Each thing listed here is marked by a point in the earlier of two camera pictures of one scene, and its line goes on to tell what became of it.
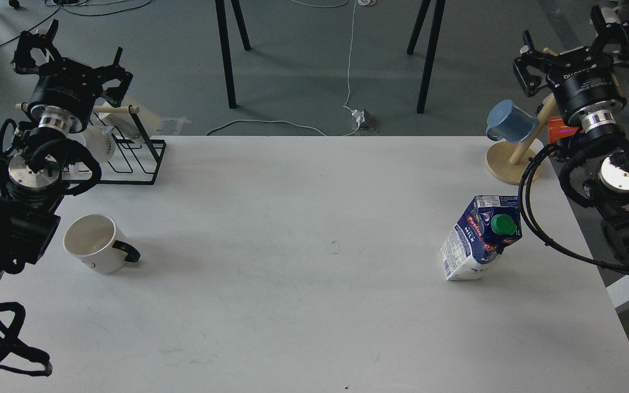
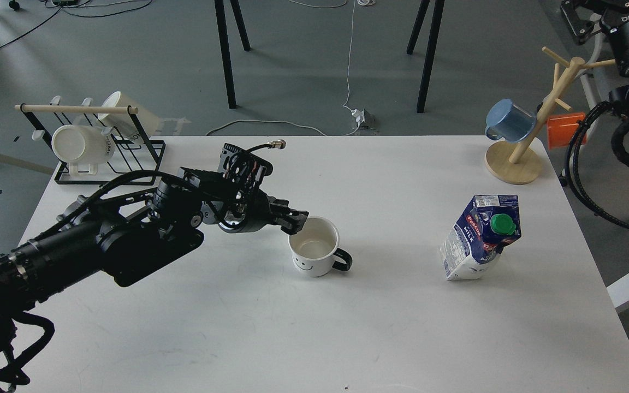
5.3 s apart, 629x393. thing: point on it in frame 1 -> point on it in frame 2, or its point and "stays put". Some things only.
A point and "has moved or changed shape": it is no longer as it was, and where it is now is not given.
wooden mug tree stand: [517, 164] stays put
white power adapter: [359, 115] stays put
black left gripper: [66, 91] -> [235, 203]
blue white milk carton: [490, 224] stays put
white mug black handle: [95, 241] has moved or changed shape
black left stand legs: [220, 8] stays put
